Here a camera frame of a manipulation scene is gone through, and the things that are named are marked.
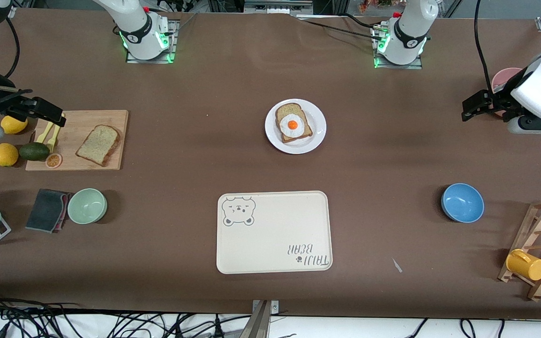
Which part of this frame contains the seeded bread slice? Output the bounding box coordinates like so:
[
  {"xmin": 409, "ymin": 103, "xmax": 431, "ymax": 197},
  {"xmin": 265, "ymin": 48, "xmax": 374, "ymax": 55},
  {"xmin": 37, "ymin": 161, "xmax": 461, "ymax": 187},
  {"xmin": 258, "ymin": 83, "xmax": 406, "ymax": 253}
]
[{"xmin": 76, "ymin": 124, "xmax": 121, "ymax": 167}]

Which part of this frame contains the white round plate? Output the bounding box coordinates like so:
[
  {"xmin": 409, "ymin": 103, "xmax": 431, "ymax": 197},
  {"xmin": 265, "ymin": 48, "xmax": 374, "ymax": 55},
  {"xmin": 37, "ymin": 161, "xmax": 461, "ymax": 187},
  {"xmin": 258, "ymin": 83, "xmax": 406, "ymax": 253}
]
[{"xmin": 265, "ymin": 99, "xmax": 327, "ymax": 154}]

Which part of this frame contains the fried egg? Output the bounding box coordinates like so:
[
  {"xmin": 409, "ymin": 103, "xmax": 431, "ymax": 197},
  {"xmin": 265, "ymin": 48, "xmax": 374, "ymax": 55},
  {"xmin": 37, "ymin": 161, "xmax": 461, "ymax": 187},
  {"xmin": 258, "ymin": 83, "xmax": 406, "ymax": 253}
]
[{"xmin": 279, "ymin": 113, "xmax": 305, "ymax": 138}]

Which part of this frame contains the yellow plastic knife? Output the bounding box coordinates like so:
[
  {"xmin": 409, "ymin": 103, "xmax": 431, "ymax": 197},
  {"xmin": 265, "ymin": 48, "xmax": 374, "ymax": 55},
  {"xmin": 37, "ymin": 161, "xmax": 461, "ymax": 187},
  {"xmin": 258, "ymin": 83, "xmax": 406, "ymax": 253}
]
[{"xmin": 36, "ymin": 120, "xmax": 55, "ymax": 144}]

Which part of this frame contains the yellow lemon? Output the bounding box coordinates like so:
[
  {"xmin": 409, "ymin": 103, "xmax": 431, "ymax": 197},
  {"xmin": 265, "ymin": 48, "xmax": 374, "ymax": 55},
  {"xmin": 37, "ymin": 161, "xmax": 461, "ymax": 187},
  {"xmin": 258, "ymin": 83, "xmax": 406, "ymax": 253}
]
[
  {"xmin": 0, "ymin": 143, "xmax": 19, "ymax": 167},
  {"xmin": 0, "ymin": 113, "xmax": 28, "ymax": 135}
]

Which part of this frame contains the pink bowl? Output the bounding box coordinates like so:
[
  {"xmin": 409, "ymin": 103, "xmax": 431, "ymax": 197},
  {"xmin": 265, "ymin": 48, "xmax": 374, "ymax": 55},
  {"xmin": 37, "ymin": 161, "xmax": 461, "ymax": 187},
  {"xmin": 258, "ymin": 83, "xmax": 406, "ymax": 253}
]
[{"xmin": 491, "ymin": 68, "xmax": 525, "ymax": 118}]

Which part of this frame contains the green avocado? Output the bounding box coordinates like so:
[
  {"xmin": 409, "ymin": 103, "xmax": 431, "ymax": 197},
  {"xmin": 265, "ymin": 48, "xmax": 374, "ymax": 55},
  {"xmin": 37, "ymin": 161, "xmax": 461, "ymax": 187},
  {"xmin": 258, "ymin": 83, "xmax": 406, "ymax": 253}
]
[{"xmin": 19, "ymin": 142, "xmax": 50, "ymax": 161}]

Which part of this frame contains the wooden cutting board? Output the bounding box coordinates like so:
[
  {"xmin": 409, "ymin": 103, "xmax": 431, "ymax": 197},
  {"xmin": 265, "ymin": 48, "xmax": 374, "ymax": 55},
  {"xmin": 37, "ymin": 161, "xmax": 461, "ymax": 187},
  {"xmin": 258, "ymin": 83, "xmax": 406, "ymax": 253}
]
[{"xmin": 25, "ymin": 110, "xmax": 129, "ymax": 171}]

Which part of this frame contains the grey folded cloth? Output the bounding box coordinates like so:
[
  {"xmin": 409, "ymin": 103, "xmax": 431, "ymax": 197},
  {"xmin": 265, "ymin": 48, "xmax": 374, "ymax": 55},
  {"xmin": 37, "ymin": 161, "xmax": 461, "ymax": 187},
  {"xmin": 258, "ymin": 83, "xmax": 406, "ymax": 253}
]
[{"xmin": 25, "ymin": 189, "xmax": 71, "ymax": 233}]

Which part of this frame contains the blue bowl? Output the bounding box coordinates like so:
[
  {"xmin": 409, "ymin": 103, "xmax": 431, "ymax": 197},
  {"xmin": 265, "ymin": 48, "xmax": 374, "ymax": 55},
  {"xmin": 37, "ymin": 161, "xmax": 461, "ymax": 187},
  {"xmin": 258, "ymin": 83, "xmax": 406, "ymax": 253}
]
[{"xmin": 441, "ymin": 183, "xmax": 485, "ymax": 223}]

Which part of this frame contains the mint green bowl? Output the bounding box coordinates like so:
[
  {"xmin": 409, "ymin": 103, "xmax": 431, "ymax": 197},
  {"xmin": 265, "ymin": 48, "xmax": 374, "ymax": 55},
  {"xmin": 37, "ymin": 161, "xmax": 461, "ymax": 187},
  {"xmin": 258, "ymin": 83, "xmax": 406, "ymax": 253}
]
[{"xmin": 67, "ymin": 188, "xmax": 108, "ymax": 224}]

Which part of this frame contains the wooden peg rack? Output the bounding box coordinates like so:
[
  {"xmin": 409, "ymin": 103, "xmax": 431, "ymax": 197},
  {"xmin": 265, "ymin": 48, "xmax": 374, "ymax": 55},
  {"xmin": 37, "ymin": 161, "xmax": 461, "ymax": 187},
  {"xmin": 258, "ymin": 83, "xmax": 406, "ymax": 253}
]
[{"xmin": 497, "ymin": 198, "xmax": 541, "ymax": 301}]

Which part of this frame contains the colourful background clutter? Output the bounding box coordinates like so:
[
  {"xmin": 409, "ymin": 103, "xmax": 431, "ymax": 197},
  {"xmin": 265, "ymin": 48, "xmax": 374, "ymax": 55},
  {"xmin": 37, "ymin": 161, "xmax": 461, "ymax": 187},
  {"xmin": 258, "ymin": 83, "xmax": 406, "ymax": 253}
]
[{"xmin": 357, "ymin": 0, "xmax": 399, "ymax": 13}]

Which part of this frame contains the yellow mug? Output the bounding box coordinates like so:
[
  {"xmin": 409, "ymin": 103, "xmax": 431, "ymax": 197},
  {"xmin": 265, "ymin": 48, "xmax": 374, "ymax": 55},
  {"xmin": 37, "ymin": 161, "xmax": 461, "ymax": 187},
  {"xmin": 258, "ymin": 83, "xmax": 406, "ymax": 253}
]
[{"xmin": 506, "ymin": 249, "xmax": 541, "ymax": 281}]

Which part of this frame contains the cream bear print tray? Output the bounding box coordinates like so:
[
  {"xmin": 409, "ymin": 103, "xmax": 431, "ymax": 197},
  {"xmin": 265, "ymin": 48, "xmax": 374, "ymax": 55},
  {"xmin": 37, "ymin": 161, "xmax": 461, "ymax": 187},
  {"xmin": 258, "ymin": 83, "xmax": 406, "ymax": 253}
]
[{"xmin": 216, "ymin": 191, "xmax": 333, "ymax": 274}]

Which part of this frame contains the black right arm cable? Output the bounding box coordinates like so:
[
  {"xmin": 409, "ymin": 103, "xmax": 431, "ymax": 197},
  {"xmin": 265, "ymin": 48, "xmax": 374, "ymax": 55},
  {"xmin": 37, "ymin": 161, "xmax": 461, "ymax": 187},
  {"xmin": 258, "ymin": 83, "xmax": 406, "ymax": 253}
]
[{"xmin": 4, "ymin": 18, "xmax": 21, "ymax": 78}]

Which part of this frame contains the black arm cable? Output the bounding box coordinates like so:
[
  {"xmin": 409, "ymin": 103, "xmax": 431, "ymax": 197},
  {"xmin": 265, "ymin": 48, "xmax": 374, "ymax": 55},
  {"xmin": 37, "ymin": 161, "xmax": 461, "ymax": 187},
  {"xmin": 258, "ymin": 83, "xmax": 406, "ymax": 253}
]
[
  {"xmin": 474, "ymin": 0, "xmax": 495, "ymax": 92},
  {"xmin": 4, "ymin": 18, "xmax": 21, "ymax": 78}
]

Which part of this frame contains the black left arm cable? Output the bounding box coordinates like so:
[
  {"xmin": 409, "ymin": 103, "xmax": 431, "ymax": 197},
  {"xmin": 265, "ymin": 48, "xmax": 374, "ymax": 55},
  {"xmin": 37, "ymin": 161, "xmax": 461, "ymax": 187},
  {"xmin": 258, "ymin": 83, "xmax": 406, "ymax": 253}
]
[{"xmin": 474, "ymin": 0, "xmax": 495, "ymax": 92}]

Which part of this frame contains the black table cable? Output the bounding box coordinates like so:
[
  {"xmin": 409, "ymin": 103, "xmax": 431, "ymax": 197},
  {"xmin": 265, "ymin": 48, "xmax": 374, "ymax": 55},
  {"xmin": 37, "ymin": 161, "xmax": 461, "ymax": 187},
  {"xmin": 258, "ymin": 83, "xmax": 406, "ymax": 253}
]
[
  {"xmin": 341, "ymin": 13, "xmax": 386, "ymax": 30},
  {"xmin": 294, "ymin": 15, "xmax": 384, "ymax": 40}
]

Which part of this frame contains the black cable tangle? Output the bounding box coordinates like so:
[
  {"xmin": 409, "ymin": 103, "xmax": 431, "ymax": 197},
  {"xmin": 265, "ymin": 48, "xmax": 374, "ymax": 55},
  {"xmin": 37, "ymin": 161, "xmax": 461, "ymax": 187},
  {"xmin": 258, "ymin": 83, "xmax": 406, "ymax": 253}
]
[{"xmin": 0, "ymin": 293, "xmax": 252, "ymax": 338}]

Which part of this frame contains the aluminium frame bar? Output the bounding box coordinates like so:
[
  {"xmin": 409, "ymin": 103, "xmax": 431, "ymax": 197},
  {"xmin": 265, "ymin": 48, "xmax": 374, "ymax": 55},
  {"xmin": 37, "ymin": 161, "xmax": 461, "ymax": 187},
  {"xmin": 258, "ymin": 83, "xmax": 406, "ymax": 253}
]
[{"xmin": 244, "ymin": 0, "xmax": 314, "ymax": 15}]

